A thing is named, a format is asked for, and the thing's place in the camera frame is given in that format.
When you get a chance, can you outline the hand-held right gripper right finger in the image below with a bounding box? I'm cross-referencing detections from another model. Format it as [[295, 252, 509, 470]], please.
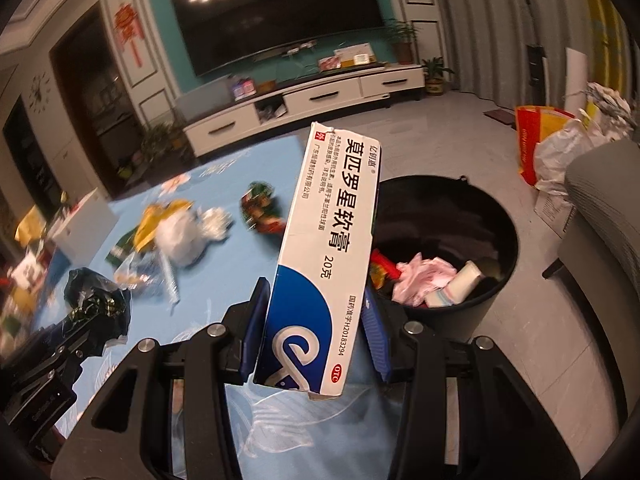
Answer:
[[362, 287, 626, 480]]

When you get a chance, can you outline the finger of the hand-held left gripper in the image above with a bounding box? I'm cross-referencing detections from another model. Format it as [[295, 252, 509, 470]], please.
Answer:
[[60, 330, 111, 381], [30, 310, 93, 356]]

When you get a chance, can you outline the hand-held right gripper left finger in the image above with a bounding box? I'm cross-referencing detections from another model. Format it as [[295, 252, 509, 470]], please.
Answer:
[[50, 276, 273, 480]]

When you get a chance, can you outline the dark green crinkled wrapper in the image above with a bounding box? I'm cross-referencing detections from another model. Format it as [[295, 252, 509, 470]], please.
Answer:
[[65, 268, 132, 356]]

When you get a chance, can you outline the red candy wrapper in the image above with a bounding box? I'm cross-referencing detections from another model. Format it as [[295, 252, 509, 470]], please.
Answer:
[[370, 250, 406, 288]]

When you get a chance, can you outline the pink wrapper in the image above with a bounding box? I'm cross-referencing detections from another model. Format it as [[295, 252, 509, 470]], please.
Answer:
[[392, 256, 458, 307]]

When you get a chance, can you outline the clear plastic wrapper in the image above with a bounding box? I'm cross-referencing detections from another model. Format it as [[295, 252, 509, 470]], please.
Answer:
[[114, 252, 181, 303]]

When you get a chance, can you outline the green white wrapper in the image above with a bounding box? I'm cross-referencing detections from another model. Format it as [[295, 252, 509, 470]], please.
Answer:
[[104, 230, 141, 266]]

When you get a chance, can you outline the white tissue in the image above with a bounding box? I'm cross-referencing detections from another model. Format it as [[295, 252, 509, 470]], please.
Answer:
[[200, 207, 233, 238]]

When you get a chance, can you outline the white blue ointment box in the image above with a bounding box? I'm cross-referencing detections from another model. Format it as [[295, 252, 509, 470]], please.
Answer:
[[252, 121, 382, 403]]

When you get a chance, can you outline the white paper cup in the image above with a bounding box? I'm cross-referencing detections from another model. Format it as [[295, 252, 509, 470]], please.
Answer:
[[447, 260, 483, 306]]

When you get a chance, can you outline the white plastic bag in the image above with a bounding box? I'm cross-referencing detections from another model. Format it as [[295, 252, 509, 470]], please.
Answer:
[[156, 210, 211, 267]]

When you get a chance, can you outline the green red snack bag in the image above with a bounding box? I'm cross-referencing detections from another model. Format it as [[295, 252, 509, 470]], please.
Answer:
[[239, 184, 287, 235]]

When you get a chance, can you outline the black plastic bucket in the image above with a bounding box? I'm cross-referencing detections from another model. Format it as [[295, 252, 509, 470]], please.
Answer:
[[367, 175, 519, 346]]

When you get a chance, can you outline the yellow snack bag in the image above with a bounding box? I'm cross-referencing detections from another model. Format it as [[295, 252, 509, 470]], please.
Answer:
[[132, 200, 193, 251]]

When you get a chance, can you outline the clutter of bottles and jars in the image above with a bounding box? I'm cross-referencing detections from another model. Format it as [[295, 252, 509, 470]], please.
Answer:
[[0, 200, 71, 361]]

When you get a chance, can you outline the yellow cloth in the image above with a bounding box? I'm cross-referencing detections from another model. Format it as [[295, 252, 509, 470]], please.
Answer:
[[15, 205, 48, 246]]

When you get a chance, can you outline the white cardboard box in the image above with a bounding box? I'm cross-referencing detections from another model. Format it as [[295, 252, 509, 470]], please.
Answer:
[[50, 187, 121, 256]]

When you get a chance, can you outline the bushy potted plant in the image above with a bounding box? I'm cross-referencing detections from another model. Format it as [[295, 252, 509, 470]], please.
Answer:
[[135, 120, 186, 161]]

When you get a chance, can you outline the grey rectangular panel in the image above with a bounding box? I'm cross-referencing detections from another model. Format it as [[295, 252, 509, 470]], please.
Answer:
[[175, 91, 236, 123]]

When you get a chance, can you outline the white television cabinet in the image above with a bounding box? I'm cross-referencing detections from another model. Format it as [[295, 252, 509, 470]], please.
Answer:
[[182, 62, 426, 158]]

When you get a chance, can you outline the grey sofa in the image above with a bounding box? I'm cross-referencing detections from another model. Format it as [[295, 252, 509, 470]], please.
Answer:
[[542, 140, 640, 411]]

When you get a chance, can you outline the red yellow shopping bag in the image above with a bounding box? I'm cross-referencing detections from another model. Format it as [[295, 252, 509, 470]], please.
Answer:
[[515, 105, 581, 186]]

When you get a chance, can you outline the white plastic sack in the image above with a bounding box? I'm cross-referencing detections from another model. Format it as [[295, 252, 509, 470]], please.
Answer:
[[532, 115, 608, 196]]

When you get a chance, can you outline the small potted plant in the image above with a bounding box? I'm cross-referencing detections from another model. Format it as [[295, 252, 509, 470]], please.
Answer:
[[422, 57, 453, 95]]

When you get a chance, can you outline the white desk calendar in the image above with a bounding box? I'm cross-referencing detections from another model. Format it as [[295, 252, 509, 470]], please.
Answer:
[[334, 42, 376, 66]]

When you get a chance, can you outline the tall potted plant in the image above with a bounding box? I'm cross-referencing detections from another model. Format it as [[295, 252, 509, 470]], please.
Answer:
[[387, 19, 418, 65]]

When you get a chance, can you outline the black flat television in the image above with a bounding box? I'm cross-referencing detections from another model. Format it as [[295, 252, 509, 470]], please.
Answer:
[[169, 0, 381, 78]]

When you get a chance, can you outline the upright vacuum cleaner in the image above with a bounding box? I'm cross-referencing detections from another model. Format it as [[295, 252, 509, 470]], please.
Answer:
[[515, 0, 548, 93]]

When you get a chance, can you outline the white paper roll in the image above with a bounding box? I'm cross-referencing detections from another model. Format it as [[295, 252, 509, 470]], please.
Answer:
[[550, 47, 588, 111]]

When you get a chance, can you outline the patterned white cloth bundle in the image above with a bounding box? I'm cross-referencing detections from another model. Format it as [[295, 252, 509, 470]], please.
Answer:
[[585, 82, 633, 136]]

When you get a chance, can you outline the grey curtain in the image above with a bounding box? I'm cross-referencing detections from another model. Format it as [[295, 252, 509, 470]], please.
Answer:
[[435, 0, 640, 126]]

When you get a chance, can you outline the yellow patterned curtain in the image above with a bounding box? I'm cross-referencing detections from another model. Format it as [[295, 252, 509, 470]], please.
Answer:
[[595, 0, 640, 111]]

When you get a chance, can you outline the wall clock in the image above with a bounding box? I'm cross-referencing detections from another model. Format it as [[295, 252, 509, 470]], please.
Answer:
[[27, 72, 53, 108]]

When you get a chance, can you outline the red knot wall decoration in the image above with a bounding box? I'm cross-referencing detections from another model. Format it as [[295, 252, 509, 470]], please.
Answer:
[[112, 2, 146, 68]]

